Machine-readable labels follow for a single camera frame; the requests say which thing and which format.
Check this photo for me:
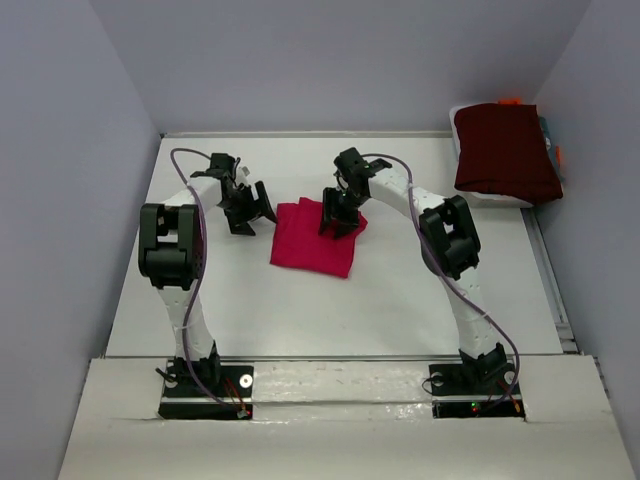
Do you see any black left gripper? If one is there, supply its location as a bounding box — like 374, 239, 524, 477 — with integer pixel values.
218, 181, 278, 236

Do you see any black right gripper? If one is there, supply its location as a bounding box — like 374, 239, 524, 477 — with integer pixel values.
318, 187, 368, 239

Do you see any pink t-shirt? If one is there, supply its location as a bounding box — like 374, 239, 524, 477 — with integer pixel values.
270, 197, 368, 279

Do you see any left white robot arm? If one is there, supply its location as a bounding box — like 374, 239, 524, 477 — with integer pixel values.
138, 148, 277, 396

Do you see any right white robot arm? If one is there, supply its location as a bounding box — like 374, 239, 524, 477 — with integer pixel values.
319, 148, 507, 392

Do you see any orange object behind stack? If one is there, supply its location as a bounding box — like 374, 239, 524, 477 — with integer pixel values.
498, 97, 522, 105

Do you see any teal orange item beside stack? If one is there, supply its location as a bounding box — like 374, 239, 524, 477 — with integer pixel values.
538, 116, 565, 183

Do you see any dark red folded t-shirt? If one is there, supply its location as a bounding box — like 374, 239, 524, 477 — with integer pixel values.
453, 103, 564, 205

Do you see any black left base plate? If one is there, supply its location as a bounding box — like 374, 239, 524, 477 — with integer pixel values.
156, 361, 254, 421

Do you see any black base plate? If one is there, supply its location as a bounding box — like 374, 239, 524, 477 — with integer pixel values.
156, 361, 254, 421
422, 363, 526, 420

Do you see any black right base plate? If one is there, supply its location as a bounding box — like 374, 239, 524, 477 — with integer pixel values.
422, 363, 526, 420

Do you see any metal rail right side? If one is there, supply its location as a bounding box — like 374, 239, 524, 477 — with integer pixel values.
521, 209, 581, 355

